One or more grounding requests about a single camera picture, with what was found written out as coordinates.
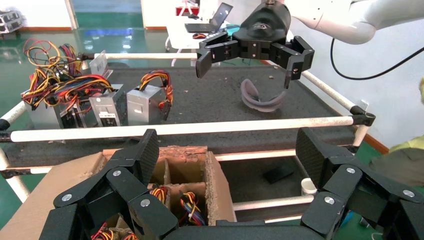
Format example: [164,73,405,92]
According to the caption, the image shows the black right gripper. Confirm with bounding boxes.
[195,2,316,90]

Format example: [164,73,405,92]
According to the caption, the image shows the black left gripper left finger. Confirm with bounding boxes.
[52,129,180,240]

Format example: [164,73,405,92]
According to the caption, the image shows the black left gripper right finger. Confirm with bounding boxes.
[294,127,424,240]

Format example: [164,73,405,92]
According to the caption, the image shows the power supply with wires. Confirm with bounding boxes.
[22,37,84,88]

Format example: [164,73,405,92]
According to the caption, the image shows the brown cardboard divider box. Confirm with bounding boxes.
[0,145,238,240]

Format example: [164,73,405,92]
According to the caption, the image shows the black flat pad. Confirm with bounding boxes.
[262,165,295,185]

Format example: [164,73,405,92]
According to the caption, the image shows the white pipe table leg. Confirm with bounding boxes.
[0,147,31,204]
[352,124,371,149]

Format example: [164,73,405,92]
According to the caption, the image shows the black open laptop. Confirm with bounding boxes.
[184,2,234,34]

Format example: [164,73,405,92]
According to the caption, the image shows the grey power supply mesh side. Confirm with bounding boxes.
[88,83,129,128]

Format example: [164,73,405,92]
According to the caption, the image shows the white desk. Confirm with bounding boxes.
[164,14,240,68]

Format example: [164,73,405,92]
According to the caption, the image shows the red crate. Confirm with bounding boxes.
[175,5,200,17]

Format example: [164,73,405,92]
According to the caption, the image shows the yellow green garment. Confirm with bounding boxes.
[369,135,424,188]

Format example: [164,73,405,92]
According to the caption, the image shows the clear acrylic label sign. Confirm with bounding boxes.
[89,49,111,76]

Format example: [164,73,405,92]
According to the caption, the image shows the silver metal parts rack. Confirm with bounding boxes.
[0,9,25,35]

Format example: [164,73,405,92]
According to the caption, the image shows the wire bundle middle cell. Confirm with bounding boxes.
[149,186,170,205]

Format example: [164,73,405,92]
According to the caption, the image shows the wire bundle cell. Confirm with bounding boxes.
[149,186,170,205]
[91,223,139,240]

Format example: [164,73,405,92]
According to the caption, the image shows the grey power supply coloured wires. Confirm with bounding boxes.
[20,66,116,131]
[126,69,174,127]

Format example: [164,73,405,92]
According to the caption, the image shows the grey curved foam strap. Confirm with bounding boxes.
[239,78,288,114]

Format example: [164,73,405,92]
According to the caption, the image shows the white pipe table rail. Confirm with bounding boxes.
[0,100,28,125]
[299,70,358,112]
[93,51,200,61]
[213,149,298,163]
[231,194,316,213]
[9,115,356,144]

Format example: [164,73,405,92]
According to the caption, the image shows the wire bundle with black connector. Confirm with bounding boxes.
[178,191,208,227]

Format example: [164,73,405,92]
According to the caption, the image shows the wire bundle top cell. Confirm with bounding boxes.
[91,223,139,240]

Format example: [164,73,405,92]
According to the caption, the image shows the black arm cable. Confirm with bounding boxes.
[330,37,424,82]

